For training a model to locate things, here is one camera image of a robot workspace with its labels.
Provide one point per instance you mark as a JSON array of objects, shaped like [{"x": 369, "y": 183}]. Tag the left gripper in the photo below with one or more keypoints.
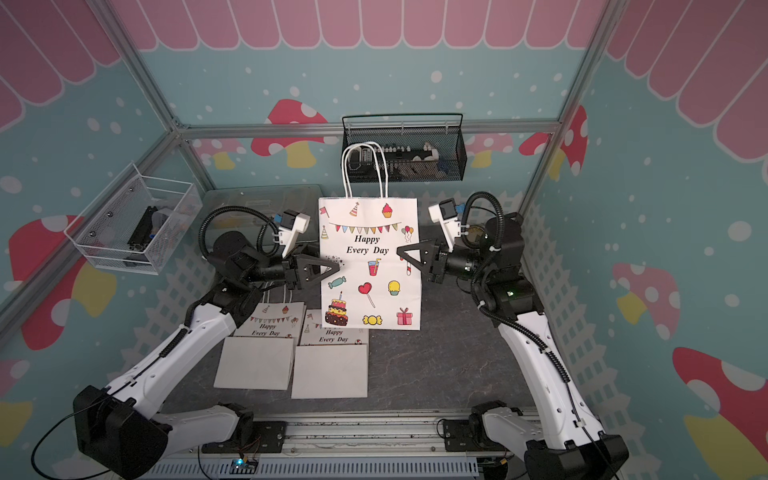
[{"x": 297, "y": 272}]

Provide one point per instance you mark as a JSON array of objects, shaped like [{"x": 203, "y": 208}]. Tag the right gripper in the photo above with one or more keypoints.
[{"x": 437, "y": 272}]

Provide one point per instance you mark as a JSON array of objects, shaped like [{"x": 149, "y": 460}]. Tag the paper bag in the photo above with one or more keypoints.
[
  {"x": 330, "y": 362},
  {"x": 260, "y": 354},
  {"x": 374, "y": 288}
]

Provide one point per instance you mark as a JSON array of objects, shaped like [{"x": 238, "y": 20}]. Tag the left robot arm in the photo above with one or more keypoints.
[{"x": 119, "y": 426}]

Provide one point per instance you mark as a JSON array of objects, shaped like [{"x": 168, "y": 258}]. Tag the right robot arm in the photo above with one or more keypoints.
[{"x": 484, "y": 246}]

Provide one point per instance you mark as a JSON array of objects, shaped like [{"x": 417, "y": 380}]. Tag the roll of brown tape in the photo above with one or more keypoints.
[{"x": 474, "y": 236}]

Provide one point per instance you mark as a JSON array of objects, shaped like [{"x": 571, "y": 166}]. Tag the clear plastic storage box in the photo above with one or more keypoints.
[{"x": 270, "y": 200}]

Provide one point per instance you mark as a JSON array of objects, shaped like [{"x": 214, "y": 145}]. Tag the black white device in basket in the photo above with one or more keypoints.
[{"x": 399, "y": 161}]

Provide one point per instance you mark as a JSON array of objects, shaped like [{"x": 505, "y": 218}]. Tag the black item in white basket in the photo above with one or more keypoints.
[{"x": 142, "y": 234}]

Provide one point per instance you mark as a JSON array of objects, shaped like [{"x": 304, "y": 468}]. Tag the green circuit board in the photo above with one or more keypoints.
[{"x": 243, "y": 467}]

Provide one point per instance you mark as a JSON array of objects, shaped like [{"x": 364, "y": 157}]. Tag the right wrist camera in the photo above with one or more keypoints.
[{"x": 446, "y": 215}]

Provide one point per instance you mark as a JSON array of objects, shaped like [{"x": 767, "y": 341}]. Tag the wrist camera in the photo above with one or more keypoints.
[
  {"x": 291, "y": 224},
  {"x": 446, "y": 215}
]

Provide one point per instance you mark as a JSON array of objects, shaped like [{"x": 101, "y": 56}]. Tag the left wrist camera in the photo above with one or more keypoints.
[{"x": 291, "y": 224}]

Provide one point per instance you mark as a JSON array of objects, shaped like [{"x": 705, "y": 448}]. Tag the black wire mesh basket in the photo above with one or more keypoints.
[{"x": 418, "y": 147}]

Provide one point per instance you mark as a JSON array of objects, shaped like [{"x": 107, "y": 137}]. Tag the white wire mesh basket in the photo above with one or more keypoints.
[{"x": 135, "y": 224}]

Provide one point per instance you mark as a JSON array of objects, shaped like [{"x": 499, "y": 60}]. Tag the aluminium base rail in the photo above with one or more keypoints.
[{"x": 361, "y": 445}]

